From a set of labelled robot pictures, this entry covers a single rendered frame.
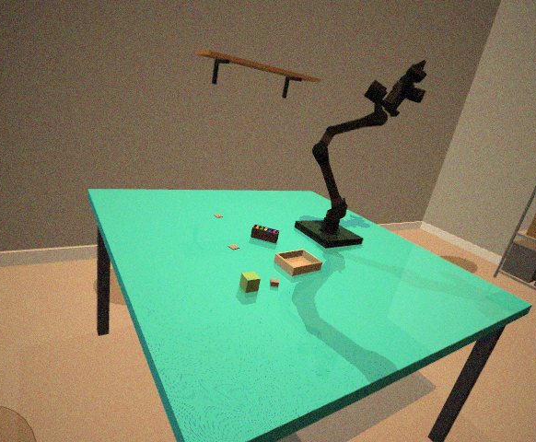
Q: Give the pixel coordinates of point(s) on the olive green cube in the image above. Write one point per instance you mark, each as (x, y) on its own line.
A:
(249, 282)

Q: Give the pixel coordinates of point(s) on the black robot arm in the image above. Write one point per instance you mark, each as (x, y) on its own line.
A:
(375, 93)

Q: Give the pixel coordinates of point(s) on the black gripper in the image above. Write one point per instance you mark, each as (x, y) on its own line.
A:
(415, 74)

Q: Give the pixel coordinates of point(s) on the orange shallow tray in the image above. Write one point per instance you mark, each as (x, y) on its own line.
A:
(297, 262)

